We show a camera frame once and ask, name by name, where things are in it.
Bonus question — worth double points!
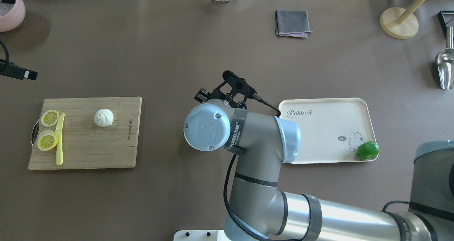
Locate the pink bowl with ice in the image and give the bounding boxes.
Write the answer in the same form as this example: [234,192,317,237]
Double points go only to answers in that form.
[0,0,26,32]

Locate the white steamed bun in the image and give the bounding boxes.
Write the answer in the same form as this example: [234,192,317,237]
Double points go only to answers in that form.
[93,108,114,127]

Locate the cream plastic tray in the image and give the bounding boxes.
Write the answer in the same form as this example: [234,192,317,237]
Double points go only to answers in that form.
[278,97,376,164]

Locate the metal scoop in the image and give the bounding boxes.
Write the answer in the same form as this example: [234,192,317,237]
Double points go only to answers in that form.
[436,26,454,90]

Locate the lemon slice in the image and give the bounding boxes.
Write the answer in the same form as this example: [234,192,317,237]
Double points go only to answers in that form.
[40,109,60,127]
[37,129,59,152]

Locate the yellow plastic knife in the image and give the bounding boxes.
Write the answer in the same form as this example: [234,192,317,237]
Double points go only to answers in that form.
[55,113,65,166]

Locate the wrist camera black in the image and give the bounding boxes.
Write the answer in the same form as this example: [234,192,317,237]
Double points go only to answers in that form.
[194,70,265,105]

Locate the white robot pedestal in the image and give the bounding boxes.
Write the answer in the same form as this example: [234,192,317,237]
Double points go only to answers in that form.
[173,230,230,241]

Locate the green lime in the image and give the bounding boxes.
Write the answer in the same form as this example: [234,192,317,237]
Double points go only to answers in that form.
[357,141,380,160]

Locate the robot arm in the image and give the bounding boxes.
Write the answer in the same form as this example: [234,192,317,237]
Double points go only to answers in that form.
[183,99,454,241]

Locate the lemon slice right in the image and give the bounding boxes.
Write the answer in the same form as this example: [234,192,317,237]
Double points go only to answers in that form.
[37,129,59,152]

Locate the wooden cup stand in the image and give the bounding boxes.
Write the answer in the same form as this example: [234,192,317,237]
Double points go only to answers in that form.
[379,0,425,39]

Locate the grey folded cloth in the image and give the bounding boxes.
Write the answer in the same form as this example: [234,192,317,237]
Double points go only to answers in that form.
[275,10,312,39]

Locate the lemon slice left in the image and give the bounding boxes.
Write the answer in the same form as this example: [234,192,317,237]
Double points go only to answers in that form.
[40,109,60,127]

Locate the wooden cutting board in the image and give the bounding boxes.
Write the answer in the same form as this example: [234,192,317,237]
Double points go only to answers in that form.
[28,97,142,170]

